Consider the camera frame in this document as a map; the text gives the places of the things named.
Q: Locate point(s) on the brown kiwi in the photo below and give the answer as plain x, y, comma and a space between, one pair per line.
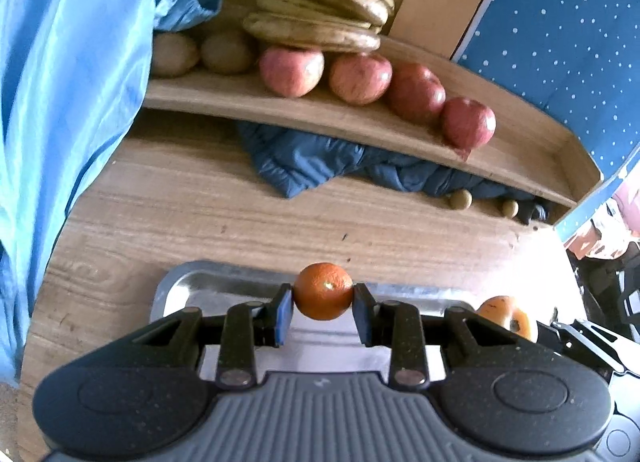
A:
227, 51
172, 55

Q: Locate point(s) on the wooden shelf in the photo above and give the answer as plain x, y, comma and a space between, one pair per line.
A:
350, 116

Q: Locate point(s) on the red apple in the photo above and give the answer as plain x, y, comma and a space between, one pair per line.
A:
360, 77
291, 70
416, 91
467, 122

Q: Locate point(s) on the metal baking tray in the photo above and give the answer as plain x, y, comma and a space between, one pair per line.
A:
210, 287

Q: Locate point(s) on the light blue cloth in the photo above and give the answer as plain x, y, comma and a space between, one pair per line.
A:
60, 116

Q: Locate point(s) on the pink cloth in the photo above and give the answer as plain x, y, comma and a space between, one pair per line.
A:
607, 229

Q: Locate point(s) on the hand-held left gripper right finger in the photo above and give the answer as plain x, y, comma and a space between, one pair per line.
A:
361, 317

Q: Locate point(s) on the banana bunch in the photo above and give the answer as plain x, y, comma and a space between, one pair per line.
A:
320, 1

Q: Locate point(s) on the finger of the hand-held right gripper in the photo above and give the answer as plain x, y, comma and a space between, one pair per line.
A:
585, 342

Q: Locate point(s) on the dark blue jacket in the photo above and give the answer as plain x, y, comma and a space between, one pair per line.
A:
300, 161

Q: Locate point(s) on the yellow-orange spotted fruit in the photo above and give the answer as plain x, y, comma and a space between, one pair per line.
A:
500, 312

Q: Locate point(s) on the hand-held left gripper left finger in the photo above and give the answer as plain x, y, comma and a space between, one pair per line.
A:
285, 319

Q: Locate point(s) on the orange mandarin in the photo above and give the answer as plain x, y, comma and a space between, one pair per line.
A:
322, 292

